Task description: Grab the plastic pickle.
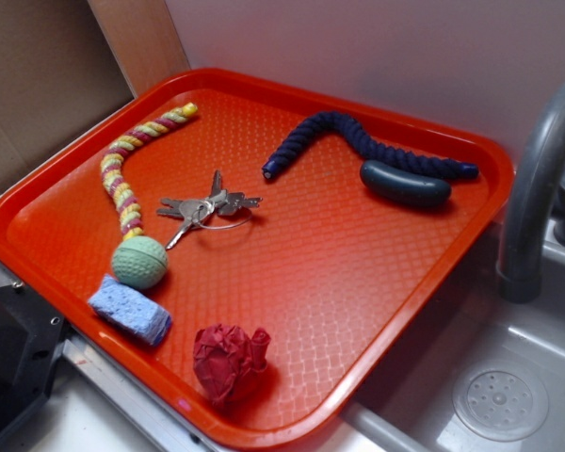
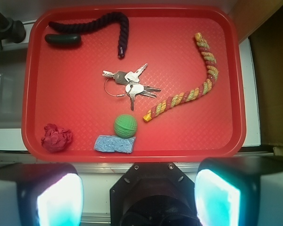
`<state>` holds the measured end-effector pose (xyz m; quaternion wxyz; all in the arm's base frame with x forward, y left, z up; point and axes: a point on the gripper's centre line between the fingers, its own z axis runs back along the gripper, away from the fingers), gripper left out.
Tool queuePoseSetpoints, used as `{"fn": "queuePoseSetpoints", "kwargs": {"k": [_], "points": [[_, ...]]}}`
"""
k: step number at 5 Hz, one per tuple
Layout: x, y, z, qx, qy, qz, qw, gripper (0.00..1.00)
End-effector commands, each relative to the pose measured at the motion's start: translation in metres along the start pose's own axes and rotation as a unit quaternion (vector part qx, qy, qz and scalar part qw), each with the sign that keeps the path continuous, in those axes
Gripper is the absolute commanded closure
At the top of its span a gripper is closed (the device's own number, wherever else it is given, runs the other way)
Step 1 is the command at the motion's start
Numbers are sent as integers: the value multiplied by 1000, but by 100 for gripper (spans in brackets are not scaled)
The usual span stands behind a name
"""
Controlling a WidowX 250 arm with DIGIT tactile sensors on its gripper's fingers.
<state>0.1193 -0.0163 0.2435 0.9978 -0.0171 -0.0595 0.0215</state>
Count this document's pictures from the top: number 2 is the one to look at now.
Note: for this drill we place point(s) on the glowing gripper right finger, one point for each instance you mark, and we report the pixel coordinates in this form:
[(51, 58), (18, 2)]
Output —
[(240, 191)]

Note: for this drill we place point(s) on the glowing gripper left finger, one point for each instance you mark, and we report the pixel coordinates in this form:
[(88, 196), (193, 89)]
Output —
[(46, 194)]

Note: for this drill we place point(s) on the dark green plastic pickle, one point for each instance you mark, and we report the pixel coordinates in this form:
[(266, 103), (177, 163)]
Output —
[(63, 40)]

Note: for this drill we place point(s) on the crumpled red paper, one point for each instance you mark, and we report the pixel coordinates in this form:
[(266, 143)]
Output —
[(56, 138)]

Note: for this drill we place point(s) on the blue sponge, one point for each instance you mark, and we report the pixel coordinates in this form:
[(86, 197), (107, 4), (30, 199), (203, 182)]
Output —
[(114, 144)]

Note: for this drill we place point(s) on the green dimpled ball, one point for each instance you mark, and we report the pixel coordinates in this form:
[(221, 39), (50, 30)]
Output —
[(125, 126)]

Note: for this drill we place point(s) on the red plastic tray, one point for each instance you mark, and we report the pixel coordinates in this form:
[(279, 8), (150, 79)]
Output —
[(193, 57)]

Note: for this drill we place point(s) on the grey toy sink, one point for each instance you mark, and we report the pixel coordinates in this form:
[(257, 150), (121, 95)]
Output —
[(12, 74)]

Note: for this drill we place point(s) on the silver key bunch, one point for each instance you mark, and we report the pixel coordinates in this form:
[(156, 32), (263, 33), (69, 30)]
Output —
[(132, 84)]

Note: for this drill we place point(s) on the grey toy faucet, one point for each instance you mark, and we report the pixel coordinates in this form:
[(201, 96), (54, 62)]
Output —
[(11, 30)]

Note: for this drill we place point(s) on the brown cardboard box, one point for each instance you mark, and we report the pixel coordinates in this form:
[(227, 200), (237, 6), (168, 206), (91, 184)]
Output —
[(261, 22)]

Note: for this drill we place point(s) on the aluminium rail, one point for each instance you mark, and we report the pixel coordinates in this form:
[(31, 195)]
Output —
[(118, 168)]

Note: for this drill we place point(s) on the black metal mount bracket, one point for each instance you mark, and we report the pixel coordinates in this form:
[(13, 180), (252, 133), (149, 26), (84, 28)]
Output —
[(153, 194)]

